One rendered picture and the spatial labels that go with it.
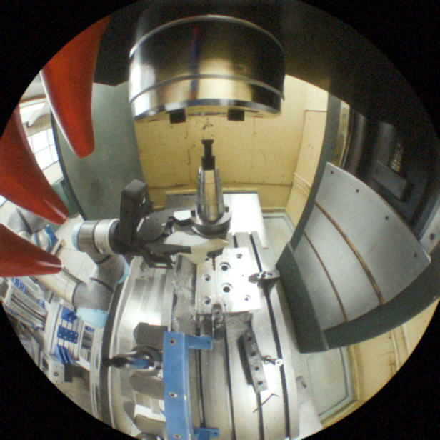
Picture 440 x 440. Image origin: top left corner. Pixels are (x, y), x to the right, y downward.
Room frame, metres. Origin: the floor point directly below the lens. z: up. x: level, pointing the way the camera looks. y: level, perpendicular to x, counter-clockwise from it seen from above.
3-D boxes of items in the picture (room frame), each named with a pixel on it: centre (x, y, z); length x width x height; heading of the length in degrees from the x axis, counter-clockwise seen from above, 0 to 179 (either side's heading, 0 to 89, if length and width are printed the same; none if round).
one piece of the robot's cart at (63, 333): (-0.25, 0.90, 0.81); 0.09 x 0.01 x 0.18; 4
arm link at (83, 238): (0.15, 0.30, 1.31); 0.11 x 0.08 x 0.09; 93
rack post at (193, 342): (0.00, 0.08, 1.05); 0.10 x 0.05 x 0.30; 93
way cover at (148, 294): (-0.06, 0.40, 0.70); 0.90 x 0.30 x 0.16; 3
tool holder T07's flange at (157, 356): (-0.06, 0.13, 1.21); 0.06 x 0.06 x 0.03
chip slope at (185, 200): (0.83, 0.06, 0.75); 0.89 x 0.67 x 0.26; 93
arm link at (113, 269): (0.13, 0.30, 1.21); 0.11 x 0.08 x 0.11; 2
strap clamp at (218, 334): (0.08, 0.01, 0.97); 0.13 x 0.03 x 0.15; 3
